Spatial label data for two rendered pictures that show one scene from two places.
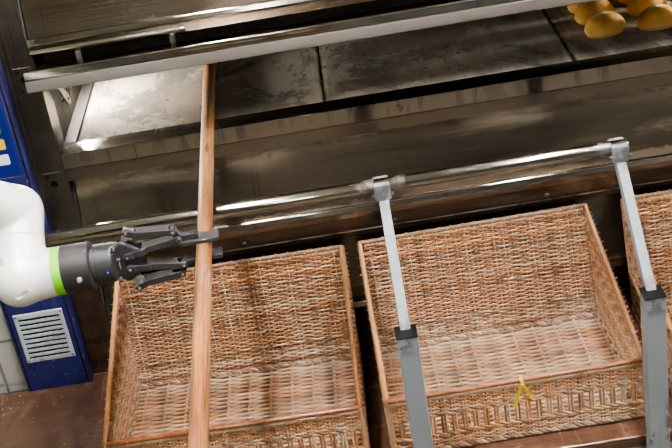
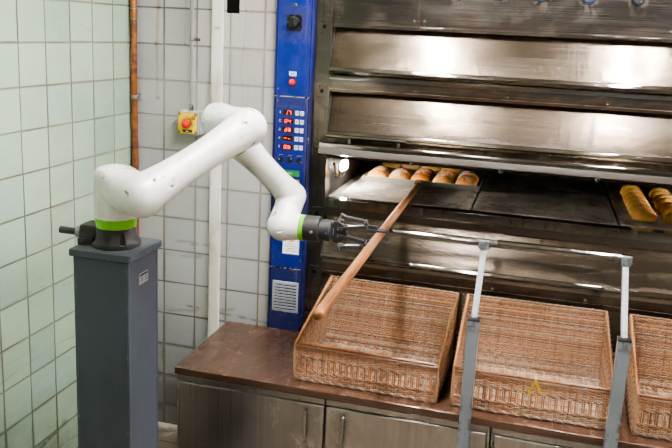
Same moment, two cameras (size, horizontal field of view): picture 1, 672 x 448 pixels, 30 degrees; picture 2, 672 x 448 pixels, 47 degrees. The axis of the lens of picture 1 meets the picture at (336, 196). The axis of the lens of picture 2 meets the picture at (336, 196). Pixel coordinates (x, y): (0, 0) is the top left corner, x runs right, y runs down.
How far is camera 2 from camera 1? 0.70 m
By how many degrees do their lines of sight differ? 20
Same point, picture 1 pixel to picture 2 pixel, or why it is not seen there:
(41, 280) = (292, 226)
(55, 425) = (274, 342)
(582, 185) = (608, 300)
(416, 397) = (470, 360)
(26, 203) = (298, 190)
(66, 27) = (348, 130)
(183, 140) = (389, 208)
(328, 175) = (461, 251)
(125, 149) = (358, 204)
